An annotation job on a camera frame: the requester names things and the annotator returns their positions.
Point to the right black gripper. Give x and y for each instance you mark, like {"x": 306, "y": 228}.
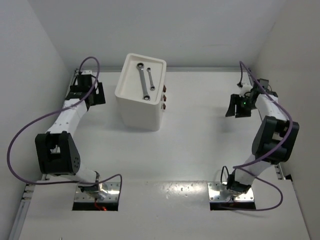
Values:
{"x": 235, "y": 100}

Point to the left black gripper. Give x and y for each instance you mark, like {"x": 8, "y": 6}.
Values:
{"x": 98, "y": 98}

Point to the white drawer cabinet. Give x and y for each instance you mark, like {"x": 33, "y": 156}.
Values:
{"x": 134, "y": 110}

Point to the long silver ratchet wrench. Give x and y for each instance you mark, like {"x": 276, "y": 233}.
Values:
{"x": 140, "y": 68}

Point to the small silver wrench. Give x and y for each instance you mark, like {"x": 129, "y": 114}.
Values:
{"x": 152, "y": 86}

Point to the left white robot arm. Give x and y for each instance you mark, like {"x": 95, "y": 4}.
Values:
{"x": 56, "y": 150}

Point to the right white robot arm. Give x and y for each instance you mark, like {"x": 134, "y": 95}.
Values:
{"x": 274, "y": 140}

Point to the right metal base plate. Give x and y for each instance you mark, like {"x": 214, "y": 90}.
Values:
{"x": 218, "y": 193}

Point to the metal base plate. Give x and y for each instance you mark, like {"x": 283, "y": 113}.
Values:
{"x": 107, "y": 192}
{"x": 218, "y": 193}

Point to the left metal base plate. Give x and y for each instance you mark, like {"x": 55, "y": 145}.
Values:
{"x": 107, "y": 192}

